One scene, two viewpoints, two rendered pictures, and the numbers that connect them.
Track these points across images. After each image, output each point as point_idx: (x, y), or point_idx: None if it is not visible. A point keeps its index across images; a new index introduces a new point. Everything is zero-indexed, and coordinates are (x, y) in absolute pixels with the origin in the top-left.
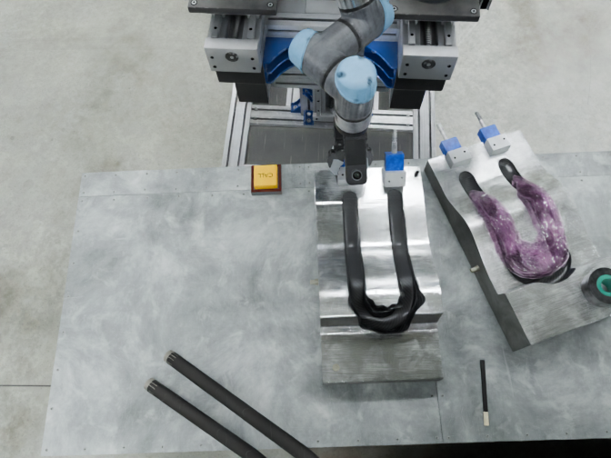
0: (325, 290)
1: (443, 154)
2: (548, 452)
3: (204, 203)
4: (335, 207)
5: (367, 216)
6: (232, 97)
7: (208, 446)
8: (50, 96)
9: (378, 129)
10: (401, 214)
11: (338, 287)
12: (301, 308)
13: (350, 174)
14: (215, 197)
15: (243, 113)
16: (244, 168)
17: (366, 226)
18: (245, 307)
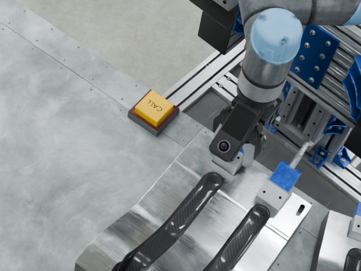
0: (105, 240)
1: (352, 217)
2: None
3: (77, 90)
4: (190, 179)
5: (215, 211)
6: (215, 52)
7: None
8: None
9: (339, 187)
10: (251, 236)
11: (120, 247)
12: (76, 254)
13: (217, 141)
14: (92, 93)
15: (213, 73)
16: (142, 88)
17: (205, 220)
18: (24, 209)
